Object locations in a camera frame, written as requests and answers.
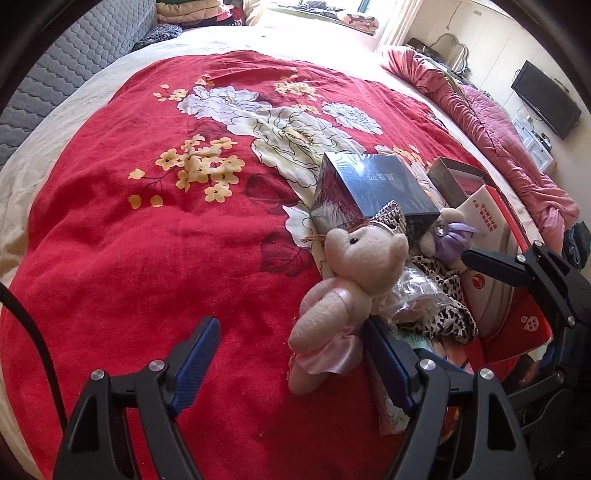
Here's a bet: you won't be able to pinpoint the black cable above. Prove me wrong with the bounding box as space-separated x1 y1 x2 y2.
0 281 70 435

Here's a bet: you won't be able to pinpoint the shallow cardboard box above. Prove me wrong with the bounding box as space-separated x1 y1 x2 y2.
427 157 499 208

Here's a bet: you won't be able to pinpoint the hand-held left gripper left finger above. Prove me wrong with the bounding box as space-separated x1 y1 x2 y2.
54 316 221 480

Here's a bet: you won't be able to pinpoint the black flat television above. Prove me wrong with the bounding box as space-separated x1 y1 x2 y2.
510 60 583 141

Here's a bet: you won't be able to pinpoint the cream bed sheet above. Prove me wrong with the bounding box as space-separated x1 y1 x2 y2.
0 14 546 462

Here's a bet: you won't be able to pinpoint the dark patterned pillow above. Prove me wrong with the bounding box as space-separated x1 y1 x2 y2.
131 23 183 54

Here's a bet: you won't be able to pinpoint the mint green packet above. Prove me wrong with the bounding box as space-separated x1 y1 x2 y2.
397 330 444 356

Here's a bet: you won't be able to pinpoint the pink floral packet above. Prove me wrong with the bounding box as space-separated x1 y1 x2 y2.
374 378 411 437

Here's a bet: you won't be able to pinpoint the pink quilt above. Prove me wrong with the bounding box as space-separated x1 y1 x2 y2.
381 46 580 252

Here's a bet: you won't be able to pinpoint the white cabinet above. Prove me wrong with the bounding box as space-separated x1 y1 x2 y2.
512 111 555 174

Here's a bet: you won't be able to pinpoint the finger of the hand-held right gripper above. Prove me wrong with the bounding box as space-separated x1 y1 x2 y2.
505 332 591 430
462 240 591 328

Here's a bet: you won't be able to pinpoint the red tissue pack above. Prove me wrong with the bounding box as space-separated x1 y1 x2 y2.
455 185 555 370

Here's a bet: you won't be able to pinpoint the stack of folded clothes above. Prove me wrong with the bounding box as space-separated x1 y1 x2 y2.
154 0 245 26

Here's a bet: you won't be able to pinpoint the red floral blanket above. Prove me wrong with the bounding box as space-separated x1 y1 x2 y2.
9 50 555 480

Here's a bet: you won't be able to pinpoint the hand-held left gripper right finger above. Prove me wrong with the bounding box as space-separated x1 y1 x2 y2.
362 318 536 480

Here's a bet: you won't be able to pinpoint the dark bag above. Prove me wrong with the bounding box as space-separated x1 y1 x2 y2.
563 222 591 273

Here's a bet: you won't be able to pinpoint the plush bear with purple dress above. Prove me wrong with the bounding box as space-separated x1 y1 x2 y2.
422 208 476 278

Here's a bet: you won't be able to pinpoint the leopard print cloth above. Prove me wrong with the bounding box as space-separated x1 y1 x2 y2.
402 256 478 344

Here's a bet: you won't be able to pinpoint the cream curtain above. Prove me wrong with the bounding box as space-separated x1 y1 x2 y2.
374 0 428 54

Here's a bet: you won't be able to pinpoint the clear plastic bag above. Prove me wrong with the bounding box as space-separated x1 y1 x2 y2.
383 270 455 328

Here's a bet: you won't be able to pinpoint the clothes on window sill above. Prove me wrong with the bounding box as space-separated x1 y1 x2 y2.
277 0 379 35

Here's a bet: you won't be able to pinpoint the beige plush bear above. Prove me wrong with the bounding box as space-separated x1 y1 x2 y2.
287 200 409 395

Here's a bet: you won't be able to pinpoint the grey quilted headboard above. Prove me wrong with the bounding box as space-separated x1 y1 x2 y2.
0 0 158 171

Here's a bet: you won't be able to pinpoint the black box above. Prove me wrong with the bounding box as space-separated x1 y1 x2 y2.
309 152 441 241

